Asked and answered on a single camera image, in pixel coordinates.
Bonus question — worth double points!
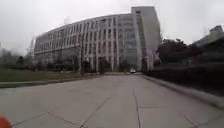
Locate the pale concrete kerb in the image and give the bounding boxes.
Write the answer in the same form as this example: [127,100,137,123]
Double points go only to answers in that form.
[139,74,224,110]

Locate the grey kerb beside lawn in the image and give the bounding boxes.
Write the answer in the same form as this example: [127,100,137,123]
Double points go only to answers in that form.
[0,74,105,90]

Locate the distant trees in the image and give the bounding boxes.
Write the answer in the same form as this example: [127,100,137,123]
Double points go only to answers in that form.
[0,47,34,70]

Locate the clump of dark trees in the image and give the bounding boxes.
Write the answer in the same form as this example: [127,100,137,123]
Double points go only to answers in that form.
[153,38,202,68]

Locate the dark hedge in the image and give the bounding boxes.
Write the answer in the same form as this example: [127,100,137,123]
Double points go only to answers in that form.
[143,62,224,93]

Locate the robot's own part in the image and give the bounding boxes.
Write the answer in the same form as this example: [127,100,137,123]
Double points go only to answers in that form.
[0,115,13,128]

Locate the row of trees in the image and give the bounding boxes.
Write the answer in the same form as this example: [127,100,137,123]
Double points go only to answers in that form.
[33,39,134,75]

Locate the grass lawn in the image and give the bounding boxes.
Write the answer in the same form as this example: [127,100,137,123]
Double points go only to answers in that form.
[0,67,101,83]

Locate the grey concrete slab road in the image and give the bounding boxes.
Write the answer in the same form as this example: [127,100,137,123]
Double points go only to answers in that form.
[0,73,224,128]

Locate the large pale multi-storey building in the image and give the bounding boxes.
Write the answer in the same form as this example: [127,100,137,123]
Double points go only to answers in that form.
[33,5,163,73]

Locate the low dark building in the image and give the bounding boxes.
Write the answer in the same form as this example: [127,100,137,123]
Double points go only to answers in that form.
[191,24,224,65]

